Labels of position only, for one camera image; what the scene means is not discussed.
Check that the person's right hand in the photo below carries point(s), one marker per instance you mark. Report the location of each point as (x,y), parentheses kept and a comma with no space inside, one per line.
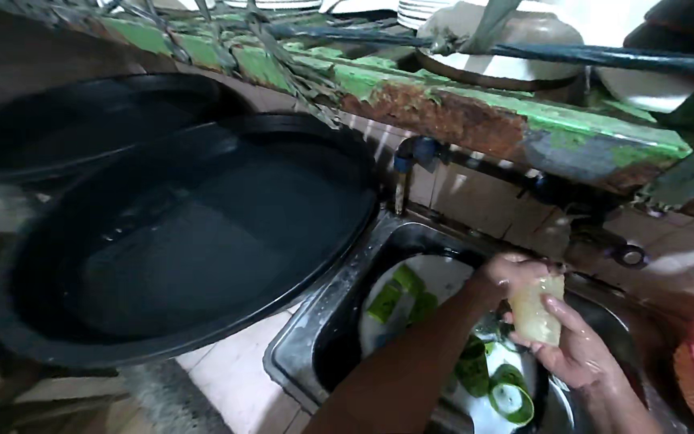
(585,357)

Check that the person's left hand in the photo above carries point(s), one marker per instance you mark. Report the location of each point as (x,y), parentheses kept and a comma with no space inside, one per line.
(506,272)

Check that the person's right fingers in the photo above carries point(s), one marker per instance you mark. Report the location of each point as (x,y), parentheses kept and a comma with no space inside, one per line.
(544,354)

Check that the person's left fingers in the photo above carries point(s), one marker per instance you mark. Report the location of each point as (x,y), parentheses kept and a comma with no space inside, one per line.
(538,269)

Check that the person's right thumb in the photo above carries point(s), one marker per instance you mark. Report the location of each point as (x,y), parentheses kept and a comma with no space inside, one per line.
(565,314)

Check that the pale peeled vegetable piece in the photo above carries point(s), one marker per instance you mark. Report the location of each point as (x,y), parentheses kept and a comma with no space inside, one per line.
(537,316)

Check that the person's right forearm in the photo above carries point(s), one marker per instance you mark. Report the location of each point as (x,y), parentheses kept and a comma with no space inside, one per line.
(618,410)

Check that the black pipe with faucet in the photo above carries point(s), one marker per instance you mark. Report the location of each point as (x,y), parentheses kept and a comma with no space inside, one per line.
(600,238)

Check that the green vegetable piece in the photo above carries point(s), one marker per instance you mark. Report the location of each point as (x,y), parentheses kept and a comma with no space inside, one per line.
(408,279)
(385,302)
(473,372)
(423,308)

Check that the white round basin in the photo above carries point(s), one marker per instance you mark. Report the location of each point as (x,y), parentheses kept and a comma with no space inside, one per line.
(446,271)

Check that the water pipe with blue fittings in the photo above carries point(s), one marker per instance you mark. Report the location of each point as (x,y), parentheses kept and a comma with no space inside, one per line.
(403,163)

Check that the green rusty dish rack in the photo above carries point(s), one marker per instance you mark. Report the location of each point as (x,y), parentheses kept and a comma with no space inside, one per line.
(455,114)

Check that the white round bowl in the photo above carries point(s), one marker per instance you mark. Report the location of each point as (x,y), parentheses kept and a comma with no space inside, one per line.
(648,87)

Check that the large pale pot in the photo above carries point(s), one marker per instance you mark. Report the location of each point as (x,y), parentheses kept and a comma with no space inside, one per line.
(534,36)

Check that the stainless steel sink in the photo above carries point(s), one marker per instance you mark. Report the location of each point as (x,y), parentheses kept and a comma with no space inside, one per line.
(302,343)

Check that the stack of white plates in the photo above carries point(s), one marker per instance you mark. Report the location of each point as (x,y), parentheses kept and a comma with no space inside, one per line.
(425,13)

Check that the large black round basin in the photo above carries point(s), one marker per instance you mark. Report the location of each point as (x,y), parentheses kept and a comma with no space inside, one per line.
(82,123)
(214,253)

